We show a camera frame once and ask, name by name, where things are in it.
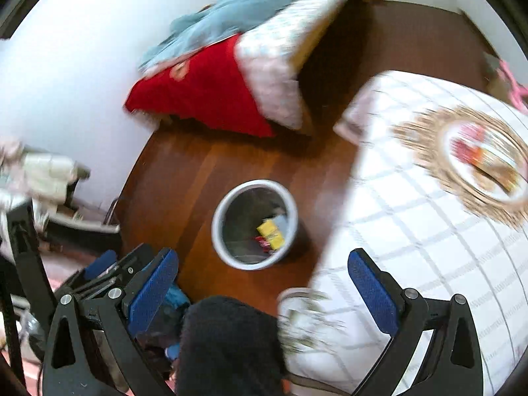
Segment pink flexible holder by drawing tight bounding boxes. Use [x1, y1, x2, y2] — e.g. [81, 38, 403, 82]
[497, 60, 528, 110]

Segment wooden bed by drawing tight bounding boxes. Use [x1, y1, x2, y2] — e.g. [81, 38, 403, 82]
[124, 0, 368, 139]

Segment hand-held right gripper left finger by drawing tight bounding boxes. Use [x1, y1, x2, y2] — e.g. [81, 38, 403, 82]
[41, 247, 180, 396]

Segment blue cloth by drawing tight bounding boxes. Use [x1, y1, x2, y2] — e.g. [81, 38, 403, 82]
[163, 284, 192, 359]

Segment person's black fleece pants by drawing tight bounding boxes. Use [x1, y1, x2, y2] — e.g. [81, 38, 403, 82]
[175, 295, 289, 396]

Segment dark metal frame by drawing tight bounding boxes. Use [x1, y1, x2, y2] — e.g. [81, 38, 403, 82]
[45, 196, 122, 236]

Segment white patterned tablecloth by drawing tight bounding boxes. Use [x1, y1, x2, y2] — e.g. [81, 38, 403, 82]
[276, 70, 528, 396]

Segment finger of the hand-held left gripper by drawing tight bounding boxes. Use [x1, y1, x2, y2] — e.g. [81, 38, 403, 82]
[111, 243, 156, 287]
[82, 249, 120, 293]

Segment orange snack packet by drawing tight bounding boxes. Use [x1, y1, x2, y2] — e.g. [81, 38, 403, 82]
[470, 140, 524, 194]

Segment white round trash bin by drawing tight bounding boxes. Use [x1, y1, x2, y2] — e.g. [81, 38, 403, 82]
[211, 179, 300, 271]

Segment checkered bed sheet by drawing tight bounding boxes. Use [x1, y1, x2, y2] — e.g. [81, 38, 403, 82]
[235, 0, 364, 130]

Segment yellow box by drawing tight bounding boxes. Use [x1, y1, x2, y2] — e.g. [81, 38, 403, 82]
[256, 219, 285, 250]

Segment teal duvet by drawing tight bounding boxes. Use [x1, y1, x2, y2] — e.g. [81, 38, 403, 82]
[138, 0, 335, 77]

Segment red blanket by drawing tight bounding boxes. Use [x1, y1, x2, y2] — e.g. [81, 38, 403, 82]
[124, 33, 276, 139]

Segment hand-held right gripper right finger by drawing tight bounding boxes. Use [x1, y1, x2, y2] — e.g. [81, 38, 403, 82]
[347, 248, 484, 396]

